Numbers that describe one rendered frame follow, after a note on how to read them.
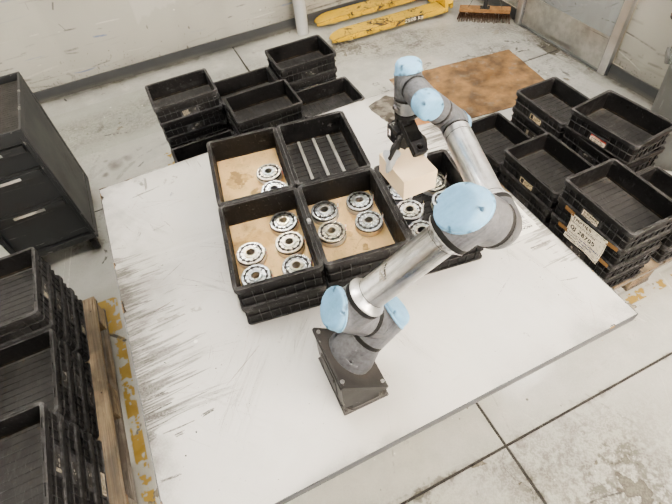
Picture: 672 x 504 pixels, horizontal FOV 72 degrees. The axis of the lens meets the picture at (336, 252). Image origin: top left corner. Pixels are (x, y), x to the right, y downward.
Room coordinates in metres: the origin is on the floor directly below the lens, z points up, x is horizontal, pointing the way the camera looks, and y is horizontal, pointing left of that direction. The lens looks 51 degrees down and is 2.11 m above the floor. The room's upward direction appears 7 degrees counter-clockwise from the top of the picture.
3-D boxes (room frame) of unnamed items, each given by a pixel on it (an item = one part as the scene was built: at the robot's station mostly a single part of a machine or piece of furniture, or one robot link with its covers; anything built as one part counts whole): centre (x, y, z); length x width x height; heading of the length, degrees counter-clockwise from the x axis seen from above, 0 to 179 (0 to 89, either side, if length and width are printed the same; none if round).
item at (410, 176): (1.14, -0.26, 1.08); 0.16 x 0.12 x 0.07; 20
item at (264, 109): (2.44, 0.32, 0.37); 0.40 x 0.30 x 0.45; 110
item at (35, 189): (2.15, 1.71, 0.45); 0.60 x 0.45 x 0.90; 20
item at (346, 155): (1.52, 0.01, 0.87); 0.40 x 0.30 x 0.11; 11
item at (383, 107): (2.05, -0.36, 0.71); 0.22 x 0.19 x 0.01; 20
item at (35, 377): (0.86, 1.30, 0.31); 0.40 x 0.30 x 0.34; 20
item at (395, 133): (1.16, -0.25, 1.24); 0.09 x 0.08 x 0.12; 20
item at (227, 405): (1.20, 0.04, 0.35); 1.60 x 1.60 x 0.70; 20
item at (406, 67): (1.16, -0.26, 1.40); 0.09 x 0.08 x 0.11; 12
